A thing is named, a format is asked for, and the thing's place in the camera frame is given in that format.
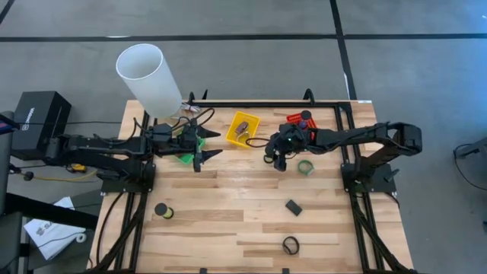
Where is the black desk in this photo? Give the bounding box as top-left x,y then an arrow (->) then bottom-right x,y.
0,110 -> 100,274

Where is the yellow thread spool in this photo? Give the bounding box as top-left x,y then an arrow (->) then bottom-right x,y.
154,202 -> 175,220

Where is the yellow plastic basket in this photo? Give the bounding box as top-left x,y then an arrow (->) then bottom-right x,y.
225,110 -> 262,148

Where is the black floor cable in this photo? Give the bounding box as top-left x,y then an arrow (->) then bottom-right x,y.
452,142 -> 487,191

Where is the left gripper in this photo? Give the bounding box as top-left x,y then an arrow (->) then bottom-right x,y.
177,118 -> 224,173

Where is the yellow floor cable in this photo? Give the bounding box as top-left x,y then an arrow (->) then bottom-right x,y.
32,169 -> 100,183

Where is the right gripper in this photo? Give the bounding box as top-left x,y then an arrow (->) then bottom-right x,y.
264,124 -> 307,172

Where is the black band loop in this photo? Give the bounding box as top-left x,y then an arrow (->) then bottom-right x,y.
282,235 -> 301,256

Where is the red plastic basket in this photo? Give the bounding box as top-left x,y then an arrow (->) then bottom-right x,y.
285,112 -> 319,142

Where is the white cylinder shade lamp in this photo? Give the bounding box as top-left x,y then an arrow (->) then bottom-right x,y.
115,43 -> 191,130

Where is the green plastic basket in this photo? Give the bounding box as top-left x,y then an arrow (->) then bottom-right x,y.
173,131 -> 206,165

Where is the white paper booklet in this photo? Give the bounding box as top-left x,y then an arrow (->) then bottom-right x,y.
23,196 -> 88,262

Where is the black cardboard box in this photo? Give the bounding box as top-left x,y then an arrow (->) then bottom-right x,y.
11,90 -> 72,153

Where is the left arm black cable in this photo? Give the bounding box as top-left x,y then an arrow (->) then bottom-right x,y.
170,107 -> 216,132

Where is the green wristband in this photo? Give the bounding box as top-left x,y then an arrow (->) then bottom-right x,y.
297,159 -> 315,177

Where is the small black box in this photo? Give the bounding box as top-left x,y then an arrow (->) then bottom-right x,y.
285,199 -> 304,217

